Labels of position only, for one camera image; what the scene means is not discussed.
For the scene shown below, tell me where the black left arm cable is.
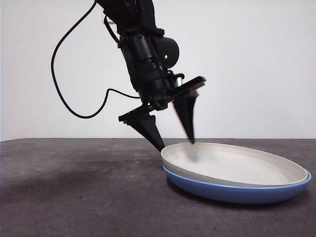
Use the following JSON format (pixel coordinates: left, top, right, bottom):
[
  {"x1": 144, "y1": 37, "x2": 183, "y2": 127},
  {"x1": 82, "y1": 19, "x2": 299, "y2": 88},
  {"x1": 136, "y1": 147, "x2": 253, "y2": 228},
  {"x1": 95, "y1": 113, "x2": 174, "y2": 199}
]
[{"x1": 51, "y1": 0, "x2": 143, "y2": 119}]

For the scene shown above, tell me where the white round plate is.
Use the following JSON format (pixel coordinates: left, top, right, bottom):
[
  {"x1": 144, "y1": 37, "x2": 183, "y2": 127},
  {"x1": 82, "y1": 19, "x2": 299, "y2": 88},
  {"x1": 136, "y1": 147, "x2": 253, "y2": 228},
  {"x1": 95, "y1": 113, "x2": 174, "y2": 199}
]
[{"x1": 160, "y1": 142, "x2": 309, "y2": 187}]

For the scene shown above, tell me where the blue round plate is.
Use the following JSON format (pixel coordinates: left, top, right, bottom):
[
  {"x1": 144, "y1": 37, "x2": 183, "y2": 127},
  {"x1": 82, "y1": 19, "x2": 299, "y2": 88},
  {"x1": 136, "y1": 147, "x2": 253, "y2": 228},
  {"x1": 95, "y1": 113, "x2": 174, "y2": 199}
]
[{"x1": 162, "y1": 164, "x2": 312, "y2": 204}]

